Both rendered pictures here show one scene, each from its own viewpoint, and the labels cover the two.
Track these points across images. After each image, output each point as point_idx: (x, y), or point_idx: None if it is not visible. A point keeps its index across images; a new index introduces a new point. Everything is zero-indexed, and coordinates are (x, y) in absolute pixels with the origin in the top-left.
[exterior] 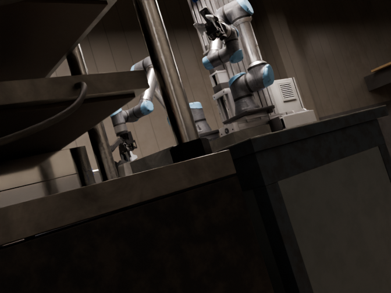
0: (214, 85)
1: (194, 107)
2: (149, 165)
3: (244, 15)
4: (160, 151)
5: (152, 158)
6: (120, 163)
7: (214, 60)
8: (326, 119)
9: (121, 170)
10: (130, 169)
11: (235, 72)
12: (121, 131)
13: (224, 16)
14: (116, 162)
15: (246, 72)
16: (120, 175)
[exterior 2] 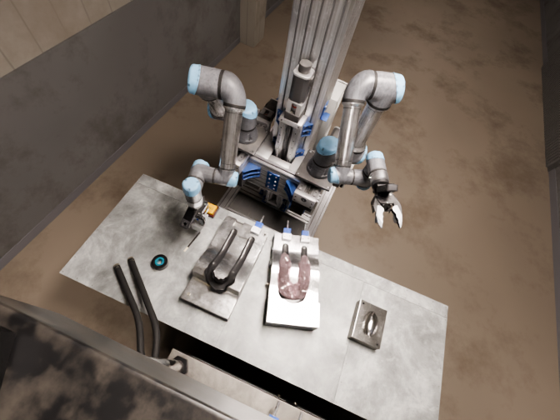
0: (289, 111)
1: (252, 118)
2: (287, 325)
3: (388, 107)
4: (304, 326)
5: (292, 325)
6: (231, 284)
7: (344, 183)
8: (442, 373)
9: (232, 291)
10: (242, 287)
11: (318, 108)
12: (199, 206)
13: (368, 97)
14: (223, 280)
15: (325, 101)
16: (230, 291)
